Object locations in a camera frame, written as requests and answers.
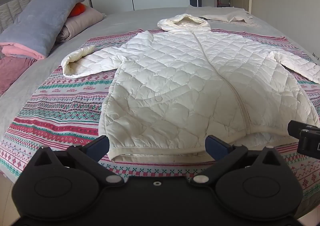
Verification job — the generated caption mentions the white quilted hooded jacket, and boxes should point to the white quilted hooded jacket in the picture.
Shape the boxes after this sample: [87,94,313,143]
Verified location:
[61,14,319,163]

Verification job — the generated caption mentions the patterned red green blanket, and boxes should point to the patterned red green blanket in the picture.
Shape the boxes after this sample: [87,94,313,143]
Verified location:
[1,29,319,200]

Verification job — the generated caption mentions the maroon bed cover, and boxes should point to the maroon bed cover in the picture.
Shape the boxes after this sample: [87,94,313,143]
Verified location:
[0,56,37,95]

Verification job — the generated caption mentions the beige pink pillow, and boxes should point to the beige pink pillow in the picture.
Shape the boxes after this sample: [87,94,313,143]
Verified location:
[56,6,104,43]

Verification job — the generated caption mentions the pink folded blanket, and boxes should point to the pink folded blanket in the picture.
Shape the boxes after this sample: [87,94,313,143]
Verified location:
[1,43,46,60]

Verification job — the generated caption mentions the beige folded cloth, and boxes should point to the beige folded cloth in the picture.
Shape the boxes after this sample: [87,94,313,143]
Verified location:
[185,5,253,23]

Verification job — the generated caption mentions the blue grey folded blanket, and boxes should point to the blue grey folded blanket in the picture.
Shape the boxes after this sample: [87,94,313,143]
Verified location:
[1,0,84,57]

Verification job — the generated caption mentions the orange red plush toy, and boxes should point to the orange red plush toy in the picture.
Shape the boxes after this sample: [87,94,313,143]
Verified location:
[68,3,86,18]

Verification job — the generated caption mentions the grey quilted headboard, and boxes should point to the grey quilted headboard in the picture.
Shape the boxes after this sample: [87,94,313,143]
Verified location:
[0,0,31,33]

